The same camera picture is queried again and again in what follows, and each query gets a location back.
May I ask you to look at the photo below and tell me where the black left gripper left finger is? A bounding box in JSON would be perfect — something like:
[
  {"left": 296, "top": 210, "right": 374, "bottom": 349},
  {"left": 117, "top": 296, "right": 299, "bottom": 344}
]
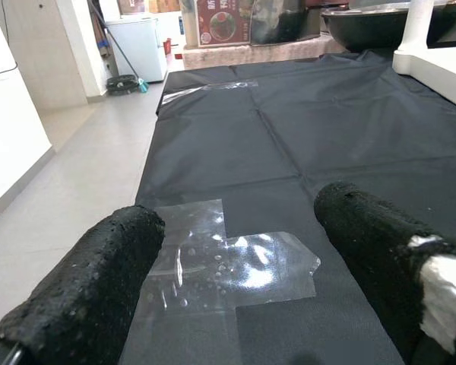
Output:
[{"left": 0, "top": 205, "right": 166, "bottom": 365}]

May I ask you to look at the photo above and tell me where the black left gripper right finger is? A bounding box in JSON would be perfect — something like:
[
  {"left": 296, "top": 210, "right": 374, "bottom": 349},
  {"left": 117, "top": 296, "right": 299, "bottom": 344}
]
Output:
[{"left": 313, "top": 181, "right": 456, "bottom": 365}]

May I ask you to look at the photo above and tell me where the white plastic children table top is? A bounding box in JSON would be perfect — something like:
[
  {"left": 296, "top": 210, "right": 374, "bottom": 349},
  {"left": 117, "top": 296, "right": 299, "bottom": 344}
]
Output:
[{"left": 391, "top": 44, "right": 456, "bottom": 116}]

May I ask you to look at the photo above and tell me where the white plastic table leg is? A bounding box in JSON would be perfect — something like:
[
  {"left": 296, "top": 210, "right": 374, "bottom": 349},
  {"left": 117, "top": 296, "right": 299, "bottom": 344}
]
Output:
[{"left": 400, "top": 0, "right": 437, "bottom": 53}]

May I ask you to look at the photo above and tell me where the clear tape cross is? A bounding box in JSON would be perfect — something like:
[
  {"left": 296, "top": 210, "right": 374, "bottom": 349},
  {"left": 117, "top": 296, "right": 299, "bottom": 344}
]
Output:
[{"left": 136, "top": 198, "right": 322, "bottom": 317}]

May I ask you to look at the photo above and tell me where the black wok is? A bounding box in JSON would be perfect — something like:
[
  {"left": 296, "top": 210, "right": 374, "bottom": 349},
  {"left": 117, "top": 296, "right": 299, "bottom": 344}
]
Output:
[{"left": 320, "top": 4, "right": 456, "bottom": 53}]

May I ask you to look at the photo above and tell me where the clear tape strip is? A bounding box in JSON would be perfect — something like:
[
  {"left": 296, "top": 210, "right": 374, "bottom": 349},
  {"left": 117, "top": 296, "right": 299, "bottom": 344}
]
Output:
[{"left": 161, "top": 78, "right": 260, "bottom": 106}]

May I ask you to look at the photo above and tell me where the white appliance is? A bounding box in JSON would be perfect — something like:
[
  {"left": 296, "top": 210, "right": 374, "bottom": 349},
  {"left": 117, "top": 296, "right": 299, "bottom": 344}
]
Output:
[{"left": 104, "top": 16, "right": 169, "bottom": 83}]

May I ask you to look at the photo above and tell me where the dark plastic bag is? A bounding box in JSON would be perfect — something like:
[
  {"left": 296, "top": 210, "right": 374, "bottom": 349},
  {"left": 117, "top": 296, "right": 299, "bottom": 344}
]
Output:
[{"left": 249, "top": 0, "right": 323, "bottom": 46}]

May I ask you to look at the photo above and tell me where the orange lidded red print box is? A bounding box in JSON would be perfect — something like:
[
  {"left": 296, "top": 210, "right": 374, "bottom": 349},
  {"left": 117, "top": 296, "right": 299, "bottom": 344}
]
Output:
[{"left": 195, "top": 0, "right": 252, "bottom": 47}]

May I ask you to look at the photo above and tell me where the broom with long handle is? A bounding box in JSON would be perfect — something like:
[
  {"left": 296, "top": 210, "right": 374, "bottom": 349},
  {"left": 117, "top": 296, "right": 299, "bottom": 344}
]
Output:
[{"left": 87, "top": 0, "right": 150, "bottom": 94}]

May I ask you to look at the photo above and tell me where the black wall cable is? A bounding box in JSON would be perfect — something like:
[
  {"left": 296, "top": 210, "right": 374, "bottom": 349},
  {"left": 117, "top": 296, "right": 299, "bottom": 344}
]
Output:
[{"left": 0, "top": 0, "right": 19, "bottom": 75}]

